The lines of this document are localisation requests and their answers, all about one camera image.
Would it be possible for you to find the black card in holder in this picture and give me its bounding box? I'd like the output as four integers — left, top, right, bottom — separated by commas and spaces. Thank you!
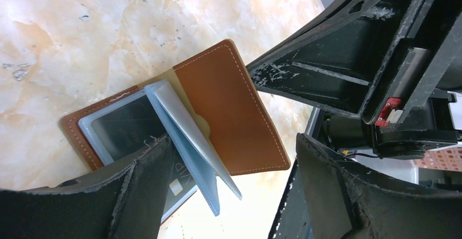
78, 91, 197, 216

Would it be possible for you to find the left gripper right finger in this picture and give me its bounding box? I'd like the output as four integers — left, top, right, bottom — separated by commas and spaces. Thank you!
296, 133, 461, 238

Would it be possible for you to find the brown leather card holder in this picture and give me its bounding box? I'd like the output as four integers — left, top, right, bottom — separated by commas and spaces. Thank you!
60, 39, 290, 215

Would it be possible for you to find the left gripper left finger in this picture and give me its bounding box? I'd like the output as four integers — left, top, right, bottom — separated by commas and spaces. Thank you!
1, 136, 174, 238

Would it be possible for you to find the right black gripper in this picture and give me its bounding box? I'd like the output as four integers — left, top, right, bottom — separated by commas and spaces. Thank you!
247, 0, 461, 160

